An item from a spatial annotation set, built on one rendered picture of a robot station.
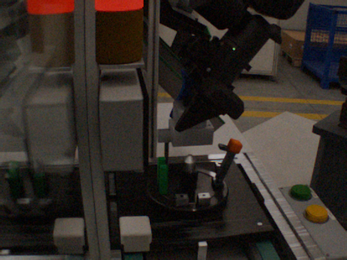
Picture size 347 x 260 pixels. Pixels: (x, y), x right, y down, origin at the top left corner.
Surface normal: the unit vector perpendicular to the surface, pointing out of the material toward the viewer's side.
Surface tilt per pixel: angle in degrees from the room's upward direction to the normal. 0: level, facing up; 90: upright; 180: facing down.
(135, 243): 90
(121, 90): 0
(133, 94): 0
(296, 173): 0
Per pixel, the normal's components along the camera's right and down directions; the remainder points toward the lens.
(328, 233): 0.03, -0.91
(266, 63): 0.00, 0.41
